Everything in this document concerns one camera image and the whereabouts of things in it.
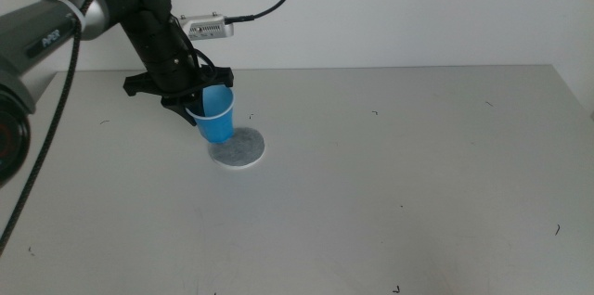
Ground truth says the white cable tie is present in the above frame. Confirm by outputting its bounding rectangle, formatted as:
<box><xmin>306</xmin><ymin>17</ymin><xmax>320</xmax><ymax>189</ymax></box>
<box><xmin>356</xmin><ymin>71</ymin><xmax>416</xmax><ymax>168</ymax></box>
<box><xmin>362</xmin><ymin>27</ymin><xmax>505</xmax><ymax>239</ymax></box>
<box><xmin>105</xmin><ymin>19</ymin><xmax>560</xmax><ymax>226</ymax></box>
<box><xmin>45</xmin><ymin>0</ymin><xmax>87</xmax><ymax>31</ymax></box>

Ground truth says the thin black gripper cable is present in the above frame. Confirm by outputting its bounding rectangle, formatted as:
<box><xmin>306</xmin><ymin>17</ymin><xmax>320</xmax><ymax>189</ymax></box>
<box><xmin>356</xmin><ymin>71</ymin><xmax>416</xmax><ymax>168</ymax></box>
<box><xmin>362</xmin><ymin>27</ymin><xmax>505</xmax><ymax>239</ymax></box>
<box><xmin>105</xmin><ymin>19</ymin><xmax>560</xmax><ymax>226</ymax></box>
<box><xmin>184</xmin><ymin>43</ymin><xmax>218</xmax><ymax>83</ymax></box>

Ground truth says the braided black cable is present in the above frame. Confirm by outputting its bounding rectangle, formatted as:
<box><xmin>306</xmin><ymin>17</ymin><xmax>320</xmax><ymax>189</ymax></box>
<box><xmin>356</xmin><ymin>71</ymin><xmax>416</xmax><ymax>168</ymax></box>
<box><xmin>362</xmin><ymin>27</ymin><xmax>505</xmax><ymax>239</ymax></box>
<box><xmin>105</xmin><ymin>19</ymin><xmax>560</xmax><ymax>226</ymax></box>
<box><xmin>0</xmin><ymin>0</ymin><xmax>140</xmax><ymax>257</ymax></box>

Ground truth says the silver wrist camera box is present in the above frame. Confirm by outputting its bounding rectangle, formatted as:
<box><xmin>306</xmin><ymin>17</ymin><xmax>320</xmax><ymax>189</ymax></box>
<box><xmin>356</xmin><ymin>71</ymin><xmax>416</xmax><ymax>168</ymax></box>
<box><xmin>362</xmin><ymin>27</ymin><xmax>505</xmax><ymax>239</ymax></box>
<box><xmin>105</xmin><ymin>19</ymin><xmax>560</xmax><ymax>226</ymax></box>
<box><xmin>179</xmin><ymin>12</ymin><xmax>236</xmax><ymax>42</ymax></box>

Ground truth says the grey round cup mat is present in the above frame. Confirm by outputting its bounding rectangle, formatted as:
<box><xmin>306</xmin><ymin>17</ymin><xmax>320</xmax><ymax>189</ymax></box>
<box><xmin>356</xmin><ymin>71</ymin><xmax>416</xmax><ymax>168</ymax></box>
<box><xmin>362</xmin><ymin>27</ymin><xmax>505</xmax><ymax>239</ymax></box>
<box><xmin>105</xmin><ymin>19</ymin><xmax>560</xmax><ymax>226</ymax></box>
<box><xmin>207</xmin><ymin>126</ymin><xmax>266</xmax><ymax>170</ymax></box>

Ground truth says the blue plastic cup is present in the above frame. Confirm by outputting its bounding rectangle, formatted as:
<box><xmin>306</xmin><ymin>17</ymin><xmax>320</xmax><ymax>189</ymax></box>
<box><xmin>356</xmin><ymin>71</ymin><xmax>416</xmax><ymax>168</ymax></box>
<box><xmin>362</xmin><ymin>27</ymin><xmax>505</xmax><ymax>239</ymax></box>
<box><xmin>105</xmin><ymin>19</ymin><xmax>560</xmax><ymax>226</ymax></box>
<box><xmin>185</xmin><ymin>83</ymin><xmax>237</xmax><ymax>144</ymax></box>

